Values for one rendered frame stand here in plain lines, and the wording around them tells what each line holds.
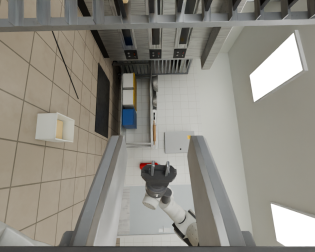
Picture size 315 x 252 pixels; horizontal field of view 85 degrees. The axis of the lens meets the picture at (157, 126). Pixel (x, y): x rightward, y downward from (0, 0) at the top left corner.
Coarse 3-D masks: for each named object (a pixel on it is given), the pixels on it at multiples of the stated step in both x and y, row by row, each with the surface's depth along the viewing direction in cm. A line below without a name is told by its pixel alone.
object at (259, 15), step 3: (255, 0) 57; (258, 0) 56; (255, 3) 57; (258, 3) 56; (255, 6) 58; (258, 6) 56; (255, 9) 58; (258, 9) 56; (255, 12) 58; (258, 12) 56; (261, 12) 58; (255, 15) 58; (258, 15) 56; (261, 15) 58; (255, 18) 58; (258, 18) 58; (261, 18) 58
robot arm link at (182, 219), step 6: (174, 204) 78; (168, 210) 76; (174, 210) 77; (180, 210) 80; (174, 216) 78; (180, 216) 79; (186, 216) 82; (192, 216) 81; (174, 222) 83; (180, 222) 81; (186, 222) 80; (192, 222) 80; (174, 228) 81; (180, 228) 79; (186, 228) 79; (180, 234) 78
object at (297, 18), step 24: (0, 24) 58; (24, 24) 58; (96, 24) 58; (120, 24) 58; (144, 24) 58; (168, 24) 59; (192, 24) 59; (216, 24) 60; (240, 24) 60; (264, 24) 60; (288, 24) 61
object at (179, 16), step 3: (183, 0) 58; (183, 3) 58; (183, 6) 58; (183, 9) 58; (177, 12) 58; (180, 12) 58; (183, 12) 58; (177, 15) 58; (180, 15) 58; (183, 15) 58; (177, 18) 58; (180, 18) 58; (183, 18) 58; (177, 21) 58; (180, 21) 58; (183, 21) 58
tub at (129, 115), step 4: (124, 112) 369; (128, 112) 369; (132, 112) 369; (124, 116) 367; (128, 116) 367; (132, 116) 368; (124, 120) 366; (128, 120) 366; (132, 120) 366; (124, 124) 364; (128, 124) 364; (132, 124) 365; (136, 128) 407
